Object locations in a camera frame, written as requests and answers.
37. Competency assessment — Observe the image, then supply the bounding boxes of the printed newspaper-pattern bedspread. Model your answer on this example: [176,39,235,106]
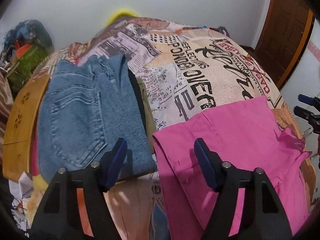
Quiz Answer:
[26,17,316,240]

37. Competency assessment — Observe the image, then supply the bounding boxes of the olive green folded garment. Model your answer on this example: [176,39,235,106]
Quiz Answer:
[137,78,156,154]

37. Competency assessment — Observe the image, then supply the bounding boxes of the pile of clothes on basket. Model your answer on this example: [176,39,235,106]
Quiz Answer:
[1,20,53,64]

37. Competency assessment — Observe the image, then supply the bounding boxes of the pink pants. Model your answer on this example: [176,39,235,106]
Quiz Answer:
[153,96,310,239]

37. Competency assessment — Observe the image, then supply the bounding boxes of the white crumpled paper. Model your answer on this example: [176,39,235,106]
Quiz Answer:
[9,172,33,234]

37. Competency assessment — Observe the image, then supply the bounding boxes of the wooden door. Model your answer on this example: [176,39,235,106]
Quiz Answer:
[255,0,315,88]

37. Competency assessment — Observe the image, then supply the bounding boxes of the green storage basket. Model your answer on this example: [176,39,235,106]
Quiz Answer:
[7,45,48,93]

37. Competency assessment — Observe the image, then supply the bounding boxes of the folded blue jeans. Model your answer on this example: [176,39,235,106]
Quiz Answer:
[37,54,157,182]

